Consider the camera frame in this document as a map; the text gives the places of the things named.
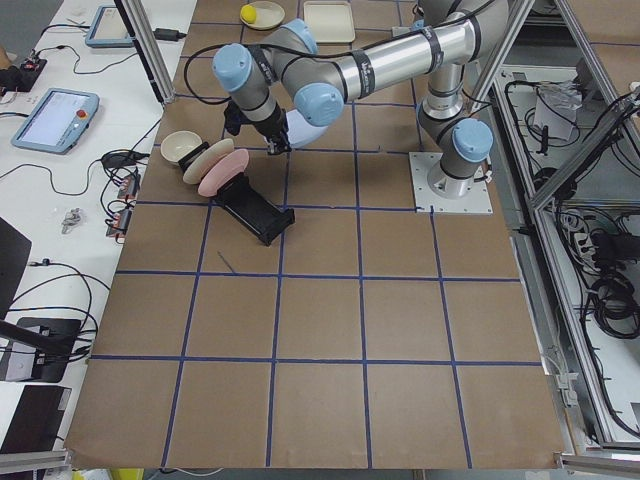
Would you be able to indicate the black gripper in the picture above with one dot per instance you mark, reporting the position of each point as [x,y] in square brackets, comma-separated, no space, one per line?
[272,129]

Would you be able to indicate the light blue plate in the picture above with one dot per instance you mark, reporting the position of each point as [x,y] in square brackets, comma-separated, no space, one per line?
[300,132]

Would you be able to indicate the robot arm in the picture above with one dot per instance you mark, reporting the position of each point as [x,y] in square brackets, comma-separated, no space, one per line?
[452,34]

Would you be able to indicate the cream plate in rack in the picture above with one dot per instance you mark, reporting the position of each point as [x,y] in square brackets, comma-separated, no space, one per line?
[203,162]

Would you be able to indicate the pink plate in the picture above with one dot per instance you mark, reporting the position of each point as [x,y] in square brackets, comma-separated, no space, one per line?
[224,171]

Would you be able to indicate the cream round plate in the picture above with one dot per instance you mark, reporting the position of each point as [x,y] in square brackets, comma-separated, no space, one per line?
[270,15]

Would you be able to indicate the black dish rack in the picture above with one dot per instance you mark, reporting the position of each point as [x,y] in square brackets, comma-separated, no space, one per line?
[250,208]

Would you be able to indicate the cream bowl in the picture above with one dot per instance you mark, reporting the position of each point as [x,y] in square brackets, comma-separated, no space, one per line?
[177,145]

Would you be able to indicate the yellow lemon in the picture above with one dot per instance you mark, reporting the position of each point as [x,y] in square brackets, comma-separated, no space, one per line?
[248,14]

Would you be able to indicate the cream rectangular tray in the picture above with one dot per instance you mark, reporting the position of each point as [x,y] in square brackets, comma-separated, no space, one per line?
[331,22]

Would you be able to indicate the black power adapter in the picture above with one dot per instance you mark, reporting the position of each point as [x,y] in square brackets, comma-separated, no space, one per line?
[171,35]

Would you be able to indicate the far teach pendant tablet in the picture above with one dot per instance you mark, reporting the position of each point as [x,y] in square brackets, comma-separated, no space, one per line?
[108,30]

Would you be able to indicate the teach pendant tablet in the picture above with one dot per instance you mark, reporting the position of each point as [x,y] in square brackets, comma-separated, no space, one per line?
[108,30]
[57,122]

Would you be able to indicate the near teach pendant tablet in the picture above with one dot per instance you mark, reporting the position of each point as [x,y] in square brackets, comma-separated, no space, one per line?
[57,122]

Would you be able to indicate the metal clamp piece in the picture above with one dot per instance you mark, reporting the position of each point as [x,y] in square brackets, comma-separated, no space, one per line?
[72,218]

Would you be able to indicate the black monitor stand base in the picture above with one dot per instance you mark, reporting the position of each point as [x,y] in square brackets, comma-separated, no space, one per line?
[38,349]

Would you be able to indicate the aluminium frame post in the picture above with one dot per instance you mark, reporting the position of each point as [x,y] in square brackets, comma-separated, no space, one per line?
[138,27]

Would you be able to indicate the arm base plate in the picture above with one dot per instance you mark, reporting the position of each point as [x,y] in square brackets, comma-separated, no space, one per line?
[434,192]

